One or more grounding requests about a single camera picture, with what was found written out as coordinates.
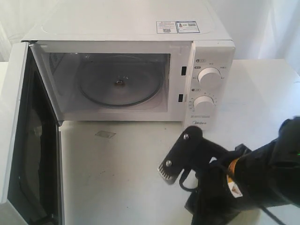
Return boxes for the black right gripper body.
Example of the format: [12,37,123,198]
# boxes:
[185,139,244,225]

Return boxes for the white microwave door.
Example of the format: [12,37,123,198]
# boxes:
[0,42,65,225]

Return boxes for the white microwave oven body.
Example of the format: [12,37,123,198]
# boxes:
[23,0,235,130]

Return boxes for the glass microwave turntable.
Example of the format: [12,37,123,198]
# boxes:
[78,54,165,107]

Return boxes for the lower white control knob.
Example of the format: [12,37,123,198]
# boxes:
[193,96,214,112]

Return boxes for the white control knob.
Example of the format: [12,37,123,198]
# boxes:
[198,67,221,86]
[193,96,214,112]

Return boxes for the clear tape piece on table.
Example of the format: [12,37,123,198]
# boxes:
[95,131,116,139]

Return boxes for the upper white control knob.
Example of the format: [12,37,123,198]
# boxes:
[198,67,221,86]

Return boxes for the blue label sticker right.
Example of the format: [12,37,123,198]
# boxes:
[176,21,200,33]

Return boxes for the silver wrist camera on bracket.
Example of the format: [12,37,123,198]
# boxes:
[157,126,203,185]

